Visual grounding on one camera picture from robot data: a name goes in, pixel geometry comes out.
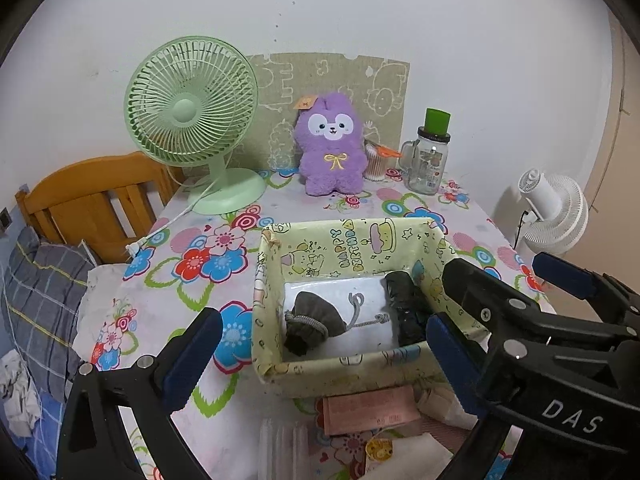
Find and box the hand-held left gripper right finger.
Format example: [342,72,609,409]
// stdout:
[426,311,526,480]

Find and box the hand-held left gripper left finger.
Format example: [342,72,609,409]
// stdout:
[56,306,224,480]

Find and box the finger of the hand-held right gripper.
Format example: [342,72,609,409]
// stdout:
[531,251,640,326]
[441,258,632,354]

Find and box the white plastic bag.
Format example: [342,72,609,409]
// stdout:
[417,387,476,431]

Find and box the black cloth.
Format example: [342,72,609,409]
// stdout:
[384,270,435,347]

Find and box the white cloth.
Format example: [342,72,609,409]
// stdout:
[0,350,42,437]
[392,432,456,480]

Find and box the cartoon printed storage box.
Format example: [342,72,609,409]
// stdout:
[251,217,493,401]

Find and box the yellow cartoon packet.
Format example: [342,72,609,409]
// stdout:
[366,439,395,461]

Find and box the white floor fan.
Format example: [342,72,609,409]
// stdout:
[515,169,590,257]

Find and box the pink packet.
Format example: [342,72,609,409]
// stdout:
[320,386,424,437]

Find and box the floral tablecloth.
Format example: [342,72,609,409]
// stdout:
[70,167,558,480]

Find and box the white bedding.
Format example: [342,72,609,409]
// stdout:
[79,262,132,361]

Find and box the glass mug jar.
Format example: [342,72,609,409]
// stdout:
[398,127,453,195]

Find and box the clear plastic packet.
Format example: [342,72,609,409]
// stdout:
[257,417,314,480]

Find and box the beige wooden door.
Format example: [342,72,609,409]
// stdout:
[584,10,640,281]

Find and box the cotton swab jar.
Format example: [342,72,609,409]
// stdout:
[363,137,396,181]

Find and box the grey plaid pillow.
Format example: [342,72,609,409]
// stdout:
[0,227,99,402]

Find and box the green plastic cup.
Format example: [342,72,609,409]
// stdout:
[424,108,451,134]

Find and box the crumpled white cloth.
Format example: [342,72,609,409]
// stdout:
[0,350,42,437]

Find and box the purple plush toy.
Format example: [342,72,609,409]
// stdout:
[292,91,367,197]

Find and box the blue checkered bedsheet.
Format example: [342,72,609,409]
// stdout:
[0,392,68,480]

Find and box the green desk fan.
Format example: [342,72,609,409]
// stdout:
[123,36,267,216]

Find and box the black fan cable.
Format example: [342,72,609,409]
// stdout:
[515,209,532,249]

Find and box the grey drawstring pouch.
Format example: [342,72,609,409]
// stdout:
[283,290,392,359]

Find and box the white fan power cable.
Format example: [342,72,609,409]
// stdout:
[125,180,221,257]

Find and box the green cartoon wall sheet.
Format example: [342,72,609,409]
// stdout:
[243,52,411,172]

